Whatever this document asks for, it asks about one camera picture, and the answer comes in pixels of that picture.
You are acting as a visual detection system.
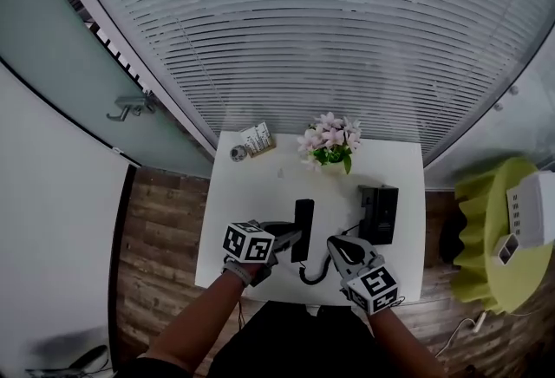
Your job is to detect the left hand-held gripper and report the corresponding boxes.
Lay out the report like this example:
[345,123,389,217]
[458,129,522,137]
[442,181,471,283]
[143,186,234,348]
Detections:
[222,218,305,288]

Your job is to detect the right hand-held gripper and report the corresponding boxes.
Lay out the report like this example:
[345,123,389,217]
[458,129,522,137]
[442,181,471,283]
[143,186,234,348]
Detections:
[326,234,401,316]

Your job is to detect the black telephone handset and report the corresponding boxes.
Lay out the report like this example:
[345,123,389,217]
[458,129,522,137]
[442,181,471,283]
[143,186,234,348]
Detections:
[291,198,316,264]

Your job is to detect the black telephone base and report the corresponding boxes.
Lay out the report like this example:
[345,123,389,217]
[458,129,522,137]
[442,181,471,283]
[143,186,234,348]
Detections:
[356,184,400,246]

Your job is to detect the person's left forearm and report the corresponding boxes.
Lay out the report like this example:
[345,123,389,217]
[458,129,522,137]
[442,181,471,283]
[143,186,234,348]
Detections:
[145,268,251,375]

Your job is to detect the person's right forearm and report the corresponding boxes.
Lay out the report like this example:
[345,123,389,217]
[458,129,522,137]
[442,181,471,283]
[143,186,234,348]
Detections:
[367,305,448,378]

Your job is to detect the white table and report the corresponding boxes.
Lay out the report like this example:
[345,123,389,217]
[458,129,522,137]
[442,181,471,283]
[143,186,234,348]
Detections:
[193,130,427,308]

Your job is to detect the grey wrist band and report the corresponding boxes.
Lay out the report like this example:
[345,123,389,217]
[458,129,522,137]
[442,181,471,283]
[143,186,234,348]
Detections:
[221,259,255,288]

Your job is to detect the small desk calendar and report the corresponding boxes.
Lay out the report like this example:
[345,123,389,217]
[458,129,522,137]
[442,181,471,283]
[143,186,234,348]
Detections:
[238,121,278,160]

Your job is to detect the pink flowers in white pot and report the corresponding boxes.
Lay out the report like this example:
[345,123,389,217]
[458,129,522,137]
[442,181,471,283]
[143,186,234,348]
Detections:
[296,111,363,176]

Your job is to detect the person's black clothing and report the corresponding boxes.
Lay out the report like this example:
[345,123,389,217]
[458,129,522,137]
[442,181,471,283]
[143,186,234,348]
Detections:
[140,299,434,378]

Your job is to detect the green round chair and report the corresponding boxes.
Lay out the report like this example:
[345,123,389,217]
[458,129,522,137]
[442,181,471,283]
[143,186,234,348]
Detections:
[447,156,555,317]

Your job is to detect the white box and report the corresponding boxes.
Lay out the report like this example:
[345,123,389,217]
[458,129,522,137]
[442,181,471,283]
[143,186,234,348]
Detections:
[506,171,555,251]

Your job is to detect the white window blinds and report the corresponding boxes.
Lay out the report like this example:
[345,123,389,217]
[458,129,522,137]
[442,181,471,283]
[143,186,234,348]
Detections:
[58,0,555,165]

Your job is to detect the white board panel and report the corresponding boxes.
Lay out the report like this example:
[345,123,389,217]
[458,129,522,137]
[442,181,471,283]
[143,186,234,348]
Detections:
[0,62,138,378]

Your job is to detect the frosted glass door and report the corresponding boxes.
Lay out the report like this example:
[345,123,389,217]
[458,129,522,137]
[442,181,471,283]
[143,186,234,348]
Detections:
[0,0,216,179]

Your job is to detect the black coiled telephone cord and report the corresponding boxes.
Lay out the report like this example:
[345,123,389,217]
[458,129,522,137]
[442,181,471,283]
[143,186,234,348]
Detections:
[298,223,362,286]

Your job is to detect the white floor cable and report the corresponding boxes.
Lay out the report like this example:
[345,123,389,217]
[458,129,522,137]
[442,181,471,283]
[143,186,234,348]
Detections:
[434,310,489,359]

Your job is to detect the metal door handle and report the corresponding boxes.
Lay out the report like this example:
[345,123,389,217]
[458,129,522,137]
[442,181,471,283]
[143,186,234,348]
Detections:
[105,94,157,123]

